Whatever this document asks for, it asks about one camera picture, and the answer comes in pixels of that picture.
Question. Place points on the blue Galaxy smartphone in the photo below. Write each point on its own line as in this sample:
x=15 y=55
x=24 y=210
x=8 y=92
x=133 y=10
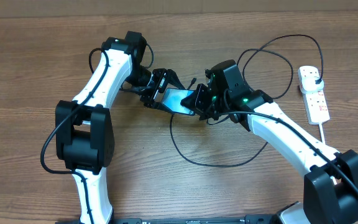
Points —
x=172 y=100

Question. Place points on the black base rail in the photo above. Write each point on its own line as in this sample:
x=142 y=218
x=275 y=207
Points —
x=247 y=219

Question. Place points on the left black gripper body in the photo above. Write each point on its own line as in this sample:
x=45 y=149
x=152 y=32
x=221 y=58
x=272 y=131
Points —
x=150 y=93

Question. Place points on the white power strip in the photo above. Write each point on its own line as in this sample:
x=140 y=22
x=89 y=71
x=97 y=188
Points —
x=315 y=103

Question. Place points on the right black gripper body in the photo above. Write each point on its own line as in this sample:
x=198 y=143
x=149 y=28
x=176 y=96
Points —
x=211 y=104

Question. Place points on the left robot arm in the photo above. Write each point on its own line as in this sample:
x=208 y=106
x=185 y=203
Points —
x=84 y=133

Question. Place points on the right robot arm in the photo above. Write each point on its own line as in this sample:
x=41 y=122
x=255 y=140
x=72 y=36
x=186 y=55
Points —
x=330 y=177

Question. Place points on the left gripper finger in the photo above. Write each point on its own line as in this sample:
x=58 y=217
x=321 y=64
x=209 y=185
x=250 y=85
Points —
x=162 y=107
x=174 y=80

